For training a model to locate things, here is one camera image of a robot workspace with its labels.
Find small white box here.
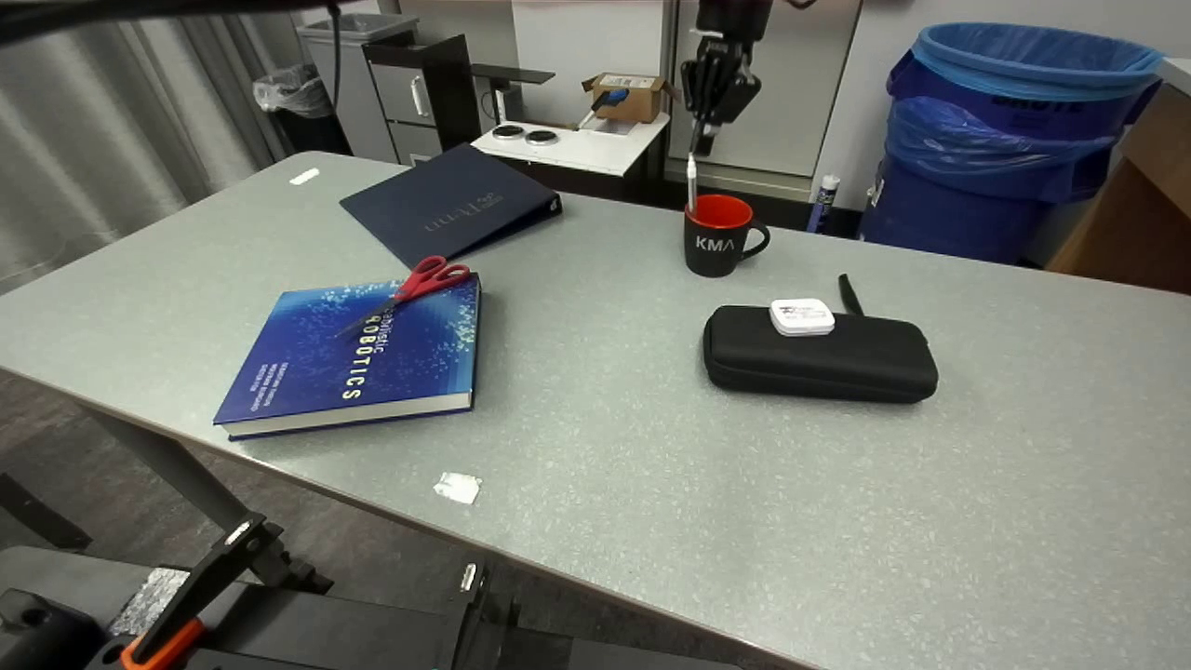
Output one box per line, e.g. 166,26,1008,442
769,298,835,339

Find white tape piece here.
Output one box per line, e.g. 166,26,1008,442
433,474,480,505
289,167,319,185

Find black case strap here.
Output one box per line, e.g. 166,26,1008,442
835,272,869,319

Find blue trash bin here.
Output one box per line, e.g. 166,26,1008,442
858,23,1166,262

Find white tape piece far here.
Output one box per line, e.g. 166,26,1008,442
289,167,319,185

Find black orange clamp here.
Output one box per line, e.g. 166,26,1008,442
119,514,332,670

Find white pen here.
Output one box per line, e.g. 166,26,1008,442
686,153,698,214

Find black mug red interior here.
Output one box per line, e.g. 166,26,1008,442
686,195,769,277

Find blue robotics textbook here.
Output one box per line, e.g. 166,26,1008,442
216,278,482,441

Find white spray bottle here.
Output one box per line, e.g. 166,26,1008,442
809,177,837,235

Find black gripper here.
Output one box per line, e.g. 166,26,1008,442
681,0,773,134

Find dark navy binder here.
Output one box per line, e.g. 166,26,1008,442
343,146,563,266

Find black zippered case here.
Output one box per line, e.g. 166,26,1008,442
702,307,939,404

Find open cardboard box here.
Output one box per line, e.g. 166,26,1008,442
580,72,671,124

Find grey filing cabinet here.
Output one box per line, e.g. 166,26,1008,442
297,14,480,164

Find white side table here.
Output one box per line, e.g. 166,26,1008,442
476,113,671,180

